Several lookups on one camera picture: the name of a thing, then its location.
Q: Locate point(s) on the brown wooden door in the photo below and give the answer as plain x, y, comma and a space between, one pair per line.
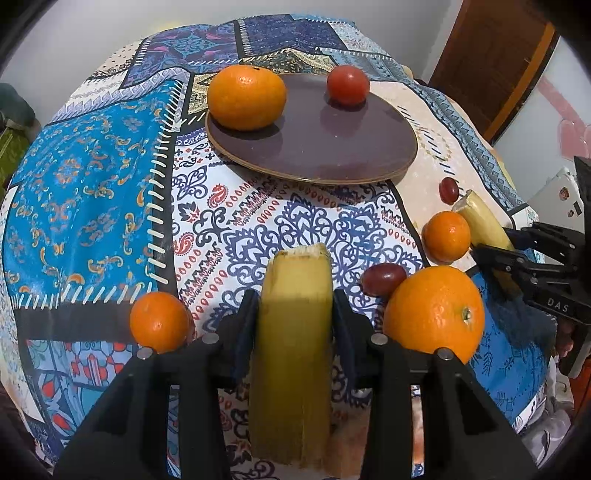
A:
494, 60

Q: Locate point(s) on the grey cloth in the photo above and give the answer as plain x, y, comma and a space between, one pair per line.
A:
549, 436

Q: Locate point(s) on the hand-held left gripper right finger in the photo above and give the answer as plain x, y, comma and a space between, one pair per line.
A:
345, 341

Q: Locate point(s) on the white box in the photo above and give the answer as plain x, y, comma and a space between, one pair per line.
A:
556, 194

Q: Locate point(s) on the large orange mandarin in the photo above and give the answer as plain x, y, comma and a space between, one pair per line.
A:
246, 98

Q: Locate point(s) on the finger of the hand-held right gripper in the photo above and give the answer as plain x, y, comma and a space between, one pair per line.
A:
505, 267
542, 239

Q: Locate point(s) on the dark purple round plate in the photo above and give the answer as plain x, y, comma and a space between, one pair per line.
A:
318, 143

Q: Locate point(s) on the peeled-end yellow banana piece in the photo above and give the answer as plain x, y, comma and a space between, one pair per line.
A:
293, 350

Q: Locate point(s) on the blue patterned tablecloth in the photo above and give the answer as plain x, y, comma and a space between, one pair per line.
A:
92, 194

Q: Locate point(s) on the green cloth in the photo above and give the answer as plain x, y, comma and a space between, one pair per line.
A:
11, 138

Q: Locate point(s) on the red tomato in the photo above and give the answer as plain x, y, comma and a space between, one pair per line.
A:
348, 84

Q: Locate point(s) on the person's right hand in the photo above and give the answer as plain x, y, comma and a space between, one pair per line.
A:
562, 342

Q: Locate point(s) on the small orange tangerine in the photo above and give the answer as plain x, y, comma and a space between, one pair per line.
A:
159, 322
446, 234

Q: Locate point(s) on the big navel orange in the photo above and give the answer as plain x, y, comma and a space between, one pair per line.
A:
431, 316

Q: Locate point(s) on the red grape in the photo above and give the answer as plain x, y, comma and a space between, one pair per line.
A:
449, 189
381, 278

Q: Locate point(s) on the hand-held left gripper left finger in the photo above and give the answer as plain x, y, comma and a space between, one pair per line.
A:
242, 344

